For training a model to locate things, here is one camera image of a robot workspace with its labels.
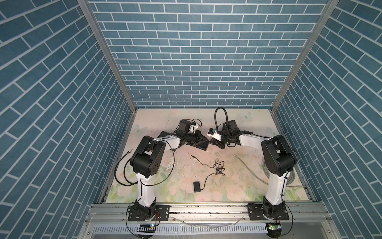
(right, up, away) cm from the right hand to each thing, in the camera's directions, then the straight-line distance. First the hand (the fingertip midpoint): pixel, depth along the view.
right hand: (210, 139), depth 97 cm
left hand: (-2, +1, -5) cm, 6 cm away
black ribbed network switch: (-6, -2, -6) cm, 9 cm away
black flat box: (-34, +3, +8) cm, 35 cm away
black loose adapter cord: (+4, -15, -7) cm, 17 cm away
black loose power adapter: (-9, -24, -16) cm, 31 cm away
